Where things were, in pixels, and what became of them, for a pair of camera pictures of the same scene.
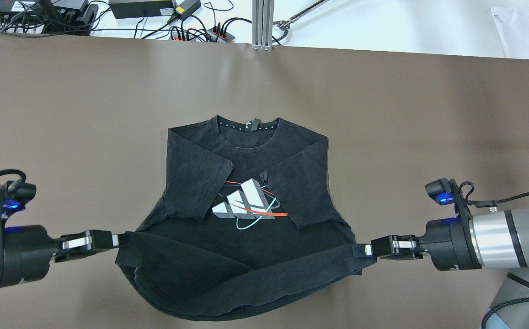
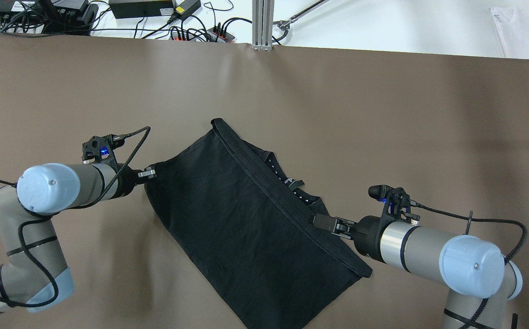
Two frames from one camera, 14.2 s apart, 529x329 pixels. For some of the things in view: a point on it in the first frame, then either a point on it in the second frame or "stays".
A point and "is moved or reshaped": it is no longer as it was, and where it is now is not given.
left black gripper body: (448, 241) → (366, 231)
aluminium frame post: (263, 13) stays
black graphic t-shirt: (243, 224) is moved or reshaped
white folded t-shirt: (526, 34) stays
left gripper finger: (384, 246) → (325, 221)
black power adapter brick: (136, 8) stays
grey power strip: (213, 35) stays
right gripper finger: (101, 240) → (149, 173)
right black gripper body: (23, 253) → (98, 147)
